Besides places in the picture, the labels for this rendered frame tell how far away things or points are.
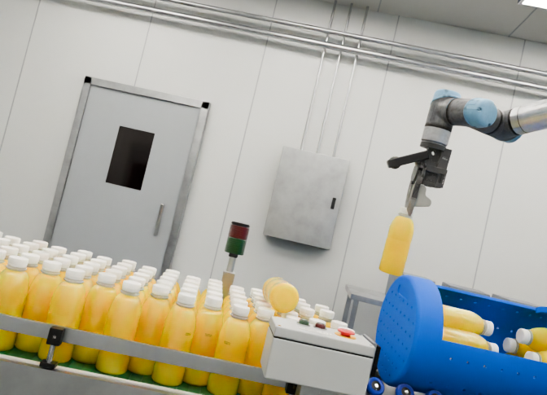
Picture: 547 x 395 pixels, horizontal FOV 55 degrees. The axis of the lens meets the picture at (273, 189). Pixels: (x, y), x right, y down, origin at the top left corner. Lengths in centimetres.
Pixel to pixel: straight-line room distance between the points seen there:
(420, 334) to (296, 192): 340
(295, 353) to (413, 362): 38
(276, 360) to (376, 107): 409
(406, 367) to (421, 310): 14
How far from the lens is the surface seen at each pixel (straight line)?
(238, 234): 167
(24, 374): 122
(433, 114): 154
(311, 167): 463
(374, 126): 493
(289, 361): 105
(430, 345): 133
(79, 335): 120
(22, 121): 569
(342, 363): 107
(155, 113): 512
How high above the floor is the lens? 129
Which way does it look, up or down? 3 degrees up
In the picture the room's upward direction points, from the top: 13 degrees clockwise
